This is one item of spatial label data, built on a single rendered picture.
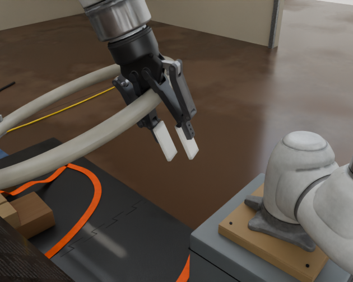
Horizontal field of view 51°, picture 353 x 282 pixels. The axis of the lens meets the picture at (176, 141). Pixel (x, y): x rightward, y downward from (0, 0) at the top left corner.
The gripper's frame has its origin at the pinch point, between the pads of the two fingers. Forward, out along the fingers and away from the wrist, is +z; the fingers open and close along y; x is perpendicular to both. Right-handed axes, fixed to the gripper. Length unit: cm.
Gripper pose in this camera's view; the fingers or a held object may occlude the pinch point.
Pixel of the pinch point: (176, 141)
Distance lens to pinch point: 66.7
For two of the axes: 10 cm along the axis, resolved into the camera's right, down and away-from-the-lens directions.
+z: 3.8, 8.3, 4.1
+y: -8.2, 0.9, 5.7
